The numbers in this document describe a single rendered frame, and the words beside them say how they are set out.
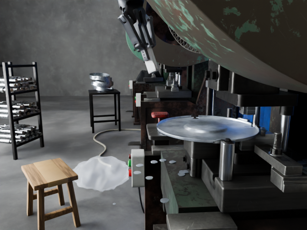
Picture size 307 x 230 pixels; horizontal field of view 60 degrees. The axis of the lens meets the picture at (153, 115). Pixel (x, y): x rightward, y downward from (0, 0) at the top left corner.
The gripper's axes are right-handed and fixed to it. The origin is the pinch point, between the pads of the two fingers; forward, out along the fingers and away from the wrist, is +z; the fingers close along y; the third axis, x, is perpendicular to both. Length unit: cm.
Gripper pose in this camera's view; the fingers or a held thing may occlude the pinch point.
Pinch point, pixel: (150, 60)
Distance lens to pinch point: 77.9
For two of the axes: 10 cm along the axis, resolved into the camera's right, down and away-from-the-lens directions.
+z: 3.1, 9.5, 0.1
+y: -6.2, 2.1, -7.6
